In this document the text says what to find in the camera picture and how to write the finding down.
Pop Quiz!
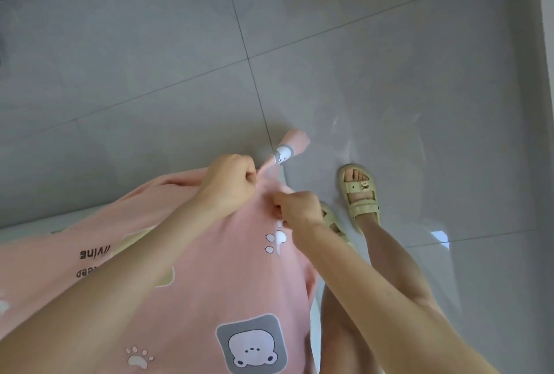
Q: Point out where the person's right hand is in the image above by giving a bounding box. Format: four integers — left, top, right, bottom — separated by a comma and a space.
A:
272, 190, 326, 238

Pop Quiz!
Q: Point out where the person's left hand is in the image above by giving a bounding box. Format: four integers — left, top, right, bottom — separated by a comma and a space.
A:
199, 153, 259, 220

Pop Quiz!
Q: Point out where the pink printed garment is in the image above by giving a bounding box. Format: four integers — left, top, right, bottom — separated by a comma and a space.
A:
0, 129, 319, 374

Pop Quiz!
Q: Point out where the person's right forearm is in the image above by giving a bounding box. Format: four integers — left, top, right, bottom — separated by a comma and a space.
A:
292, 219, 503, 374

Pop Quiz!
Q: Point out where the person's left forearm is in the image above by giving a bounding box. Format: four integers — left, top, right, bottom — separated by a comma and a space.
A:
0, 197, 226, 374

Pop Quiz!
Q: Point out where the beige left sandal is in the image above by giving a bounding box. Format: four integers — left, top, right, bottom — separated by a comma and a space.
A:
319, 202, 354, 250

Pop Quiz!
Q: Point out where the beige sandal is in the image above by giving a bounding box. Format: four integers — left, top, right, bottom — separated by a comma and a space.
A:
319, 202, 354, 250
338, 163, 382, 236

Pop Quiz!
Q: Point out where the beige right sandal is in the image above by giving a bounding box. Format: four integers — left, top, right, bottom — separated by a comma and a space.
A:
338, 163, 382, 236

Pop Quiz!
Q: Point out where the person's right leg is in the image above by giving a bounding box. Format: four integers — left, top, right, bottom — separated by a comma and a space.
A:
345, 170, 442, 315

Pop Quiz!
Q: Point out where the person's leg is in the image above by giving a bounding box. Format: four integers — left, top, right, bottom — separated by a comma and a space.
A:
345, 170, 442, 315
319, 285, 386, 374

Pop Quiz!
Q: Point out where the person's left leg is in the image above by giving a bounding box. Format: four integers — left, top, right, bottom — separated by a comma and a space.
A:
319, 285, 386, 374

